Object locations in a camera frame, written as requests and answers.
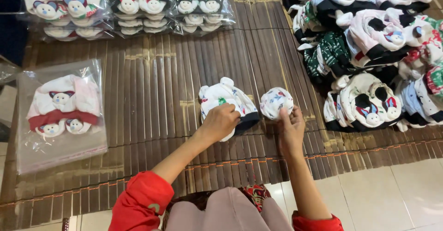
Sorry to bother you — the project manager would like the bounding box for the person's left hand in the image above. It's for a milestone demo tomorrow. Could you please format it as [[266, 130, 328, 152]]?
[[198, 103, 241, 144]]

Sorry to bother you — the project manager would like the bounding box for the person's right hand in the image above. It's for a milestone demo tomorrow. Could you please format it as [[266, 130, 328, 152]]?
[[278, 106, 306, 153]]

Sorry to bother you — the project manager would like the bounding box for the white printed baby hat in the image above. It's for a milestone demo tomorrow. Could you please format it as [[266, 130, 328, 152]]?
[[198, 77, 260, 142]]

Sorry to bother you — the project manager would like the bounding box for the small white printed baby mitten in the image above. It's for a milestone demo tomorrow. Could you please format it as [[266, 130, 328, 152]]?
[[260, 87, 295, 121]]

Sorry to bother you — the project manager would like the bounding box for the red patterned cloth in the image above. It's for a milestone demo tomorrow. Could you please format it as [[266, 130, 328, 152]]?
[[240, 184, 272, 213]]

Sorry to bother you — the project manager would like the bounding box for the brown bamboo slat mat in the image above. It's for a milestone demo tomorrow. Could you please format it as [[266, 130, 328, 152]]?
[[0, 0, 443, 230]]

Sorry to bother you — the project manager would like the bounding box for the person's pink garment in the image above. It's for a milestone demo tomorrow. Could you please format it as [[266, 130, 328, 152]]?
[[165, 187, 295, 231]]

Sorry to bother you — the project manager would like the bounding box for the pack of black green-capped baby hats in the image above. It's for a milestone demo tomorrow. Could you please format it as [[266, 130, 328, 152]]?
[[170, 0, 236, 36]]

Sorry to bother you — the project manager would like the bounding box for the person's red left sleeve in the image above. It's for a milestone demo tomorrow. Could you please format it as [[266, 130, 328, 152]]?
[[108, 170, 175, 231]]

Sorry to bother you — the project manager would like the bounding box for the person's red sleeve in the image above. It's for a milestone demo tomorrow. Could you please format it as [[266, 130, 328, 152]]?
[[108, 170, 175, 231], [292, 210, 345, 231]]

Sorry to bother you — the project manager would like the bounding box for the person's red right sleeve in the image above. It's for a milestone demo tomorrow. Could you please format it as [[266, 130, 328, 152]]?
[[292, 210, 345, 231]]

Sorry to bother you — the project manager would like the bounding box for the pack of black red-eared baby hats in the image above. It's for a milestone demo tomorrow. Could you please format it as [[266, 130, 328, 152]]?
[[105, 0, 177, 38]]

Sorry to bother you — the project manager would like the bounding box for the heap of loose baby hats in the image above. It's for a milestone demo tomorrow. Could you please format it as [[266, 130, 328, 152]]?
[[282, 0, 443, 133]]

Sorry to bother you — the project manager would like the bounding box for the white and red baby hat set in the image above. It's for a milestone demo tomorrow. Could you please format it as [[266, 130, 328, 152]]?
[[27, 75, 102, 138]]

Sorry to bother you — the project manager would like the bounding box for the clear plastic bag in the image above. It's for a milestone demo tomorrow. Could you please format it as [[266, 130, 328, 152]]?
[[15, 59, 108, 175]]

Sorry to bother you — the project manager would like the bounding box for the pack of green red baby hats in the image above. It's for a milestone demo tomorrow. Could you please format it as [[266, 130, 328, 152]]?
[[19, 0, 113, 43]]

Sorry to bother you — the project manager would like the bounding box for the crumpled clear plastic wrap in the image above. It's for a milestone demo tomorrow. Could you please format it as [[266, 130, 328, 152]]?
[[0, 55, 21, 85]]

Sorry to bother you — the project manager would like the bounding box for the dark blue object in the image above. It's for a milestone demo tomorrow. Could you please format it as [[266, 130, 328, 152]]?
[[0, 0, 29, 67]]

